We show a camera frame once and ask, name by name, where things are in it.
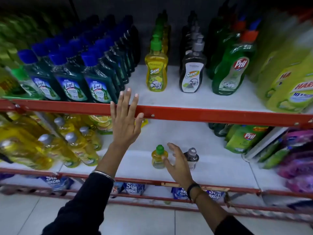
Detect person's left hand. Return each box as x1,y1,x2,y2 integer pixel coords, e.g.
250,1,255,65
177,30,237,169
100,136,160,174
110,88,145,147

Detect person's right hand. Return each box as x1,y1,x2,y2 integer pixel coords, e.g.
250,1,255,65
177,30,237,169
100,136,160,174
162,142,195,188

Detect small black pump bottle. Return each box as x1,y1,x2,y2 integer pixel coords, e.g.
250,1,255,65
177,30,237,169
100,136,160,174
183,147,200,170

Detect small yellow pump bottle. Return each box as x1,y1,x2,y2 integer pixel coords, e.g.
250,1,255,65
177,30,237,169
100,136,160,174
151,144,169,170

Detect red metal shelf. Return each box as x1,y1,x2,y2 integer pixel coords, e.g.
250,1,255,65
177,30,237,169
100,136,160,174
0,63,313,226

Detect person's left forearm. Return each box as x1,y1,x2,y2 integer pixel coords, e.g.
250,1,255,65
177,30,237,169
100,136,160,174
41,143,135,235

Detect person's right forearm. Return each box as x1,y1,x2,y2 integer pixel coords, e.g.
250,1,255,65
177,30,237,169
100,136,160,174
187,183,255,235

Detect blue Surf Excel packets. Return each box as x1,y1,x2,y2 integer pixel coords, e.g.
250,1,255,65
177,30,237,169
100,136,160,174
37,176,225,201

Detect black wristband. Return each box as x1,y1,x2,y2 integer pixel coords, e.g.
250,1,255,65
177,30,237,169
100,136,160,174
186,182,201,201

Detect orange label strip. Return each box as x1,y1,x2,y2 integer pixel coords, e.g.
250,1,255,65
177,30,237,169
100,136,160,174
161,182,230,193

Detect silver bangle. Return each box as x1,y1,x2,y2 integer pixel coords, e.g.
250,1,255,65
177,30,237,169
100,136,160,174
91,170,115,183

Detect row of yellow pump bottles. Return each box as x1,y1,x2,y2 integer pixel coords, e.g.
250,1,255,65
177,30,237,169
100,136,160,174
144,9,171,93

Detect row of teal blue-capped bottles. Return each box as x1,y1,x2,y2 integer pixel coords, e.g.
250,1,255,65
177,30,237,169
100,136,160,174
17,14,141,104

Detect green refill pouch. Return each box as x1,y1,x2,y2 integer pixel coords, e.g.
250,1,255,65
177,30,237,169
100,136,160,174
225,124,269,154

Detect row of dark pump bottles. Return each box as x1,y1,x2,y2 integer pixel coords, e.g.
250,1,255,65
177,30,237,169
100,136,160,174
179,11,207,94

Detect small green pouches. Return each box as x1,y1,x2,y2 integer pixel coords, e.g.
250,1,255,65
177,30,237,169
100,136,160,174
258,138,291,170

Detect group of yellow silver-capped bottles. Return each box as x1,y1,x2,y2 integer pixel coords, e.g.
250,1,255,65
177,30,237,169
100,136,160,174
0,111,103,171

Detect pile of pink pouches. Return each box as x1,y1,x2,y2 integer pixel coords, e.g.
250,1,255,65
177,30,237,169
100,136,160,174
277,129,313,194

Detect row of green dish bottles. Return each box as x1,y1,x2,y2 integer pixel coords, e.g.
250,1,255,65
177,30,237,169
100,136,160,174
205,0,257,81

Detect row of lime cleaner bottles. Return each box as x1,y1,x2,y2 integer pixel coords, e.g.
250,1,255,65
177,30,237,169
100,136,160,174
248,9,313,114

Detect brown thread bracelet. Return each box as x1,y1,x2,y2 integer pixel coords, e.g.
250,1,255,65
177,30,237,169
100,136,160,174
193,189,206,203

